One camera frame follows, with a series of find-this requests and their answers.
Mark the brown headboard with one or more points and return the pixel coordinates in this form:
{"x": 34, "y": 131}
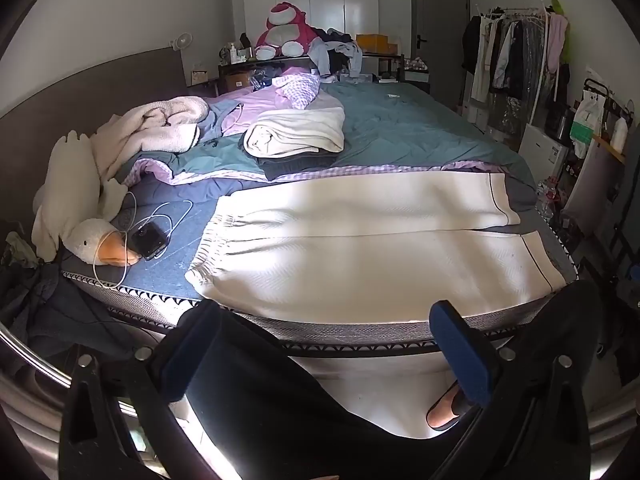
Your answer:
{"x": 75, "y": 100}

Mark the white goose plush toy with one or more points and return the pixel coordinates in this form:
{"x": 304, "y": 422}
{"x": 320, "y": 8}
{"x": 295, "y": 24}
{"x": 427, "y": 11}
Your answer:
{"x": 65, "y": 185}

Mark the pale green box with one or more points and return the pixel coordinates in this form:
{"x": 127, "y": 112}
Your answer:
{"x": 417, "y": 75}

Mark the orange box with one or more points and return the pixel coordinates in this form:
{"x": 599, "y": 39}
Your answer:
{"x": 372, "y": 44}

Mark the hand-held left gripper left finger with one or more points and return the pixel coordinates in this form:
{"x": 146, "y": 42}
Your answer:
{"x": 177, "y": 365}

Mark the white and green plastic bag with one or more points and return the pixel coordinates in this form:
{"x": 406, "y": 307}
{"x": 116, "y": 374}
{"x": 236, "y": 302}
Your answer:
{"x": 585, "y": 125}

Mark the white wardrobe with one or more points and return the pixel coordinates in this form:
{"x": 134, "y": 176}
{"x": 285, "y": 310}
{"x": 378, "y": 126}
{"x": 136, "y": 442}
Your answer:
{"x": 325, "y": 5}

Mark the folded cream blanket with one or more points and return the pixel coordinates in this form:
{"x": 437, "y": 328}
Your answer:
{"x": 295, "y": 132}

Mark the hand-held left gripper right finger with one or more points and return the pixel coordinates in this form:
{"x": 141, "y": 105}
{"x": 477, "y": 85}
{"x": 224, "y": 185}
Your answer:
{"x": 460, "y": 355}

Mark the pink bear plush toy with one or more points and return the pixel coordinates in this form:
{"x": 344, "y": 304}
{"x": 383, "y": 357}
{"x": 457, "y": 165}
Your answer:
{"x": 287, "y": 30}

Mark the white bottle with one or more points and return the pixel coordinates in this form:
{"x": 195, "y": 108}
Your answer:
{"x": 619, "y": 135}

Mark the person's foot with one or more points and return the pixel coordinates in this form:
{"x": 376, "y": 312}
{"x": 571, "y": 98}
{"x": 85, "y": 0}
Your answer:
{"x": 445, "y": 412}

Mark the dark clothes heap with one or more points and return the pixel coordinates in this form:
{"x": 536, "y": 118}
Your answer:
{"x": 50, "y": 320}

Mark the clothes rack with hanging clothes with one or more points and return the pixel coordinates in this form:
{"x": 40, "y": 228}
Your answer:
{"x": 510, "y": 60}

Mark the black phone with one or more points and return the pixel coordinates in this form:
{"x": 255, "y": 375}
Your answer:
{"x": 149, "y": 240}

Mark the grey door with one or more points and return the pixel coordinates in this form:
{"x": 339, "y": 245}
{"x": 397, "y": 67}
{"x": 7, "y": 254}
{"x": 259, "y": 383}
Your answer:
{"x": 440, "y": 35}

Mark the white mini fridge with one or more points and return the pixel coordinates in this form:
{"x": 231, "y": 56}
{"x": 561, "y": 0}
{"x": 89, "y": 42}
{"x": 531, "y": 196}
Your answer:
{"x": 537, "y": 147}

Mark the black desk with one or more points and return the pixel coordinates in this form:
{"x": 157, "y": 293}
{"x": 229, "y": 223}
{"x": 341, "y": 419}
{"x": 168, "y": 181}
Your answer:
{"x": 225, "y": 66}

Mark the small white fan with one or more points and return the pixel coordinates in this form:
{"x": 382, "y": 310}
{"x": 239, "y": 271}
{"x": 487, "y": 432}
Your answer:
{"x": 184, "y": 39}

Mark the clear water bottle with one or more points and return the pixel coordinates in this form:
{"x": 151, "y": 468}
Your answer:
{"x": 546, "y": 200}

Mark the cream quilted pants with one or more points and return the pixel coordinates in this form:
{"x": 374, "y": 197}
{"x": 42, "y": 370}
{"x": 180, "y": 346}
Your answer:
{"x": 350, "y": 260}

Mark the bed with blue sheet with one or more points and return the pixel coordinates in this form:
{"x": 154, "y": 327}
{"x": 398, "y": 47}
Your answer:
{"x": 175, "y": 240}

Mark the pale leaning board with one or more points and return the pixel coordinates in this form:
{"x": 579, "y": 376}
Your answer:
{"x": 585, "y": 185}

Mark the black metal shelf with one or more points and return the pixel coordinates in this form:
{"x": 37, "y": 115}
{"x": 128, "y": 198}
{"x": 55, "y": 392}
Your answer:
{"x": 607, "y": 147}

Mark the pile of clothes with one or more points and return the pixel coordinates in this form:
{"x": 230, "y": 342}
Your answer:
{"x": 335, "y": 52}

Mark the grey gaming chair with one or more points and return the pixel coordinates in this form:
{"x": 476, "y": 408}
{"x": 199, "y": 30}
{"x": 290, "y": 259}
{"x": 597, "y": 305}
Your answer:
{"x": 625, "y": 220}

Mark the teal quilt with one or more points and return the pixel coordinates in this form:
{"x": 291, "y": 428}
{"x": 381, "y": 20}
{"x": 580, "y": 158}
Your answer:
{"x": 410, "y": 125}

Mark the purple checkered garment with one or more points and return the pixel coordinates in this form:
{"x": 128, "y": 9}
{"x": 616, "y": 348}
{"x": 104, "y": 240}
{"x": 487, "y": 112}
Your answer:
{"x": 297, "y": 91}

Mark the cream fleece blanket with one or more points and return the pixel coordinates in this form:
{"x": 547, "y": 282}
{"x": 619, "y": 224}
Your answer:
{"x": 150, "y": 125}

